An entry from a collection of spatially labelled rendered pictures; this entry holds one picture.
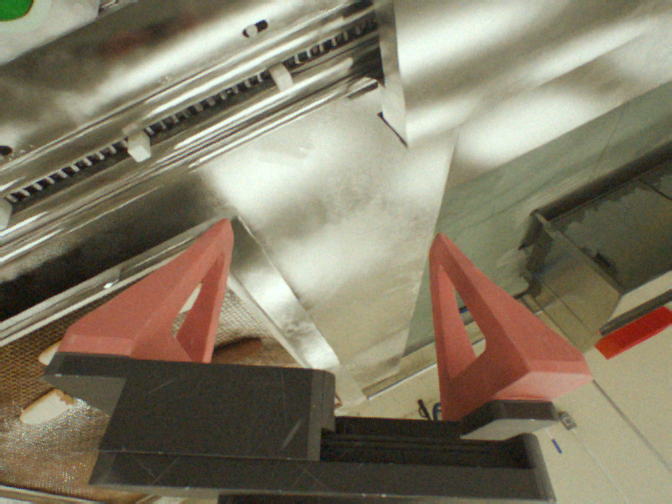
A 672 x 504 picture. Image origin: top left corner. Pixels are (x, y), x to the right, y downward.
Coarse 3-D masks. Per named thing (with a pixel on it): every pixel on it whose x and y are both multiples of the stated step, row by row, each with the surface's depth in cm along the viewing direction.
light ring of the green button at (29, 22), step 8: (40, 0) 18; (48, 0) 18; (32, 8) 18; (40, 8) 18; (48, 8) 18; (24, 16) 18; (32, 16) 18; (40, 16) 18; (0, 24) 18; (8, 24) 18; (16, 24) 18; (24, 24) 18; (32, 24) 18; (40, 24) 19; (0, 32) 18; (8, 32) 18; (16, 32) 18; (24, 32) 19
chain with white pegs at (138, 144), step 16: (368, 32) 31; (320, 48) 31; (336, 48) 31; (288, 64) 31; (304, 64) 31; (256, 80) 31; (288, 80) 29; (224, 96) 31; (176, 112) 30; (192, 112) 31; (144, 128) 30; (160, 128) 31; (112, 144) 30; (128, 144) 29; (144, 144) 29; (96, 160) 31; (48, 176) 30; (64, 176) 30; (32, 192) 31; (0, 208) 29; (0, 224) 28
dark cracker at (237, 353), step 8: (232, 344) 47; (240, 344) 47; (248, 344) 48; (256, 344) 48; (216, 352) 47; (224, 352) 47; (232, 352) 47; (240, 352) 48; (248, 352) 48; (216, 360) 47; (224, 360) 48; (232, 360) 48; (240, 360) 49
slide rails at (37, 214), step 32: (320, 32) 29; (256, 64) 29; (320, 64) 31; (352, 64) 32; (160, 96) 28; (192, 96) 29; (256, 96) 31; (288, 96) 32; (96, 128) 28; (128, 128) 29; (192, 128) 31; (224, 128) 32; (32, 160) 28; (64, 160) 29; (128, 160) 31; (160, 160) 32; (0, 192) 28; (64, 192) 30; (96, 192) 32; (32, 224) 31
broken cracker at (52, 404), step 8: (56, 392) 42; (40, 400) 42; (48, 400) 41; (56, 400) 42; (64, 400) 43; (72, 400) 44; (32, 408) 42; (40, 408) 42; (48, 408) 42; (56, 408) 43; (64, 408) 43; (24, 416) 42; (32, 416) 42; (40, 416) 42; (48, 416) 43
